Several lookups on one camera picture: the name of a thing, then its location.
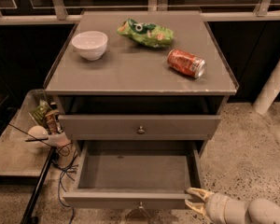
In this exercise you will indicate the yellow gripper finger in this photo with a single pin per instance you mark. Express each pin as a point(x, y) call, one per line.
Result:
point(197, 207)
point(203, 194)

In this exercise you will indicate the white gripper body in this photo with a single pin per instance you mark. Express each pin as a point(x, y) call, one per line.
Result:
point(216, 205)

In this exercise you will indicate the grey drawer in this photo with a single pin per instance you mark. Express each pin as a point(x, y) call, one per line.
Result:
point(139, 127)
point(133, 174)

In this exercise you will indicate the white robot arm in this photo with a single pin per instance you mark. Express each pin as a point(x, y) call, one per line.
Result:
point(257, 211)

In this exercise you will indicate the grey drawer cabinet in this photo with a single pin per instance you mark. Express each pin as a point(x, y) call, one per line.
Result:
point(130, 79)

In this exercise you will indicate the grey top drawer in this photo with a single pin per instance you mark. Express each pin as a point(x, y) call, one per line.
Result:
point(139, 127)

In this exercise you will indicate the red soda can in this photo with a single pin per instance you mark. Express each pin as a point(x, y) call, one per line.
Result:
point(186, 63)

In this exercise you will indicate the black metal stand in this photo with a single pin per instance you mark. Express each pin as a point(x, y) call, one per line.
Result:
point(27, 216)

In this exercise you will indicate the brown snack packet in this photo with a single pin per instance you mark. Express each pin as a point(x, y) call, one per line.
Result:
point(52, 121)

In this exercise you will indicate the green chip bag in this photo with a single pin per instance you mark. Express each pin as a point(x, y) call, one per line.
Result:
point(147, 34)

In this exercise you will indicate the white round ball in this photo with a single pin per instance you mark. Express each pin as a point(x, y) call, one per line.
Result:
point(36, 138)

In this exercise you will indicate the green snack packet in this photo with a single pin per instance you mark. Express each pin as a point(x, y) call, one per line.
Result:
point(38, 114)

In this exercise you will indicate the white ceramic bowl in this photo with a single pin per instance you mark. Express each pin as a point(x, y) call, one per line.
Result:
point(90, 45)

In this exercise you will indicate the clear plastic bin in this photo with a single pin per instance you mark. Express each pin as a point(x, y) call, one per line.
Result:
point(19, 157)

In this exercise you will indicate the metal window railing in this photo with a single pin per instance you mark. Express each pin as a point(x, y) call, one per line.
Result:
point(70, 11)

